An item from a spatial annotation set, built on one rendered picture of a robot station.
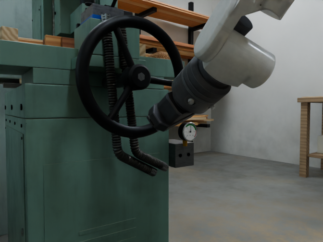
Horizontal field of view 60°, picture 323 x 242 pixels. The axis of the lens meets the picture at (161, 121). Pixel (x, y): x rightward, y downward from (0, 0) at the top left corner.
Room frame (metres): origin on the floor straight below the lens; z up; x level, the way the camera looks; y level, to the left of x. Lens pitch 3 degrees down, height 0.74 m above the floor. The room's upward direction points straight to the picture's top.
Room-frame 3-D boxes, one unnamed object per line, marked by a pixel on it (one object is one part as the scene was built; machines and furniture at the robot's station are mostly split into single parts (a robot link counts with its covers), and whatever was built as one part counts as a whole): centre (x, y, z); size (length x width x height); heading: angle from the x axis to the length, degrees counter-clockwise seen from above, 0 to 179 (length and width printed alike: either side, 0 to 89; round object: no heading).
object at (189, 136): (0.92, -0.08, 0.65); 0.06 x 0.04 x 0.08; 124
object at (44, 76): (0.91, 0.22, 0.82); 0.40 x 0.21 x 0.04; 124
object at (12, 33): (0.72, 0.39, 0.92); 0.04 x 0.04 x 0.04; 44
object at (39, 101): (1.06, 0.32, 0.76); 0.57 x 0.45 x 0.09; 34
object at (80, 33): (0.79, 0.15, 0.91); 0.15 x 0.14 x 0.09; 124
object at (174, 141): (0.98, -0.05, 0.58); 0.12 x 0.08 x 0.08; 34
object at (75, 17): (0.97, 0.26, 1.03); 0.14 x 0.07 x 0.09; 34
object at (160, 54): (1.01, 0.01, 0.92); 0.14 x 0.09 x 0.04; 34
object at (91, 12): (0.79, 0.15, 0.99); 0.13 x 0.11 x 0.06; 124
